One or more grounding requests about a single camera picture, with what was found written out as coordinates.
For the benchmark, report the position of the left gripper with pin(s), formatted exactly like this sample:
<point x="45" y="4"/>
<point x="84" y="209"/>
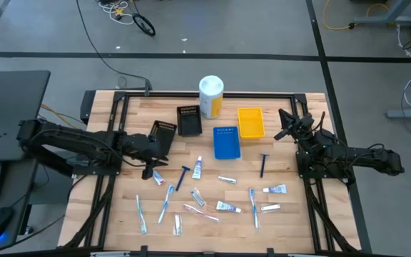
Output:
<point x="141" y="146"/>

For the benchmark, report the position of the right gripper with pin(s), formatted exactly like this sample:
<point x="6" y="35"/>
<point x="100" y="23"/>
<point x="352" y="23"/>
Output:
<point x="302" y="126"/>

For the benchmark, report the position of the small white toothpaste tube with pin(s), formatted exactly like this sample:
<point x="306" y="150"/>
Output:
<point x="159" y="178"/>
<point x="227" y="206"/>
<point x="277" y="189"/>
<point x="197" y="169"/>

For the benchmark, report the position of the blue disposable razor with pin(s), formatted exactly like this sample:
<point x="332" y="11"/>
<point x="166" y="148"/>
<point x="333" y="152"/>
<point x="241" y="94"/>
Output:
<point x="183" y="177"/>
<point x="263" y="166"/>

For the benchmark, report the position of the blue toothbrush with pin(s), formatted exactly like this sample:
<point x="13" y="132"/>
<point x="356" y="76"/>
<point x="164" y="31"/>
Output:
<point x="253" y="207"/>
<point x="165" y="204"/>

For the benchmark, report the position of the teal toothbrush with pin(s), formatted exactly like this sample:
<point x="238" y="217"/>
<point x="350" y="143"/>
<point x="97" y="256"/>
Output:
<point x="141" y="216"/>

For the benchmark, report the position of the black silver nail clipper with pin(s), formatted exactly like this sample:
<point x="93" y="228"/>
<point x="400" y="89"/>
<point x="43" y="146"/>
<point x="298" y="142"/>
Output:
<point x="197" y="197"/>

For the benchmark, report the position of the blue plastic basket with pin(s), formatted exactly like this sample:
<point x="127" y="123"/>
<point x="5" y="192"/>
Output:
<point x="227" y="144"/>

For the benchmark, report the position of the red toothbrush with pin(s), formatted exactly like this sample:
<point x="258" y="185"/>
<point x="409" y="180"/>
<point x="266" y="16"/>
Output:
<point x="200" y="212"/>

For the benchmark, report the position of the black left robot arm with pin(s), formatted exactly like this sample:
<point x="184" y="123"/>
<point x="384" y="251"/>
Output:
<point x="77" y="139"/>

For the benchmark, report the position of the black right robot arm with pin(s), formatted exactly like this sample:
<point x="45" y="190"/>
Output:
<point x="369" y="157"/>

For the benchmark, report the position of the yellow plastic basket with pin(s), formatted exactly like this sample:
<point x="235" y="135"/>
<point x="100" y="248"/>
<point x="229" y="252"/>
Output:
<point x="251" y="123"/>

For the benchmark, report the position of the black plastic basket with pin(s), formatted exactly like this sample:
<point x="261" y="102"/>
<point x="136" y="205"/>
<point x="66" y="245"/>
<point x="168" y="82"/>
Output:
<point x="190" y="123"/>
<point x="166" y="133"/>

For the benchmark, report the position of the white yellow wipes canister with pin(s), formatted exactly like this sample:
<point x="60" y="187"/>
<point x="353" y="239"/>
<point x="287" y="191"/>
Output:
<point x="210" y="93"/>

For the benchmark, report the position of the grey desk leg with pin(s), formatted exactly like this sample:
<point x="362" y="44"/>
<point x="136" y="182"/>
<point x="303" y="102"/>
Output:
<point x="387" y="18"/>
<point x="409" y="113"/>

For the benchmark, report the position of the dark grey desk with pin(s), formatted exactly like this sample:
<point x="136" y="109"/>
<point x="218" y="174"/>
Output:
<point x="16" y="185"/>

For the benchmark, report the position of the black desk top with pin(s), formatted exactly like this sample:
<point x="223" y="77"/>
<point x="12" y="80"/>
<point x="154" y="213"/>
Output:
<point x="13" y="114"/>

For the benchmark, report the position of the black aluminium table frame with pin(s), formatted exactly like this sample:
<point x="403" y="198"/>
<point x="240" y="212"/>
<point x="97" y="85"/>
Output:
<point x="155" y="94"/>

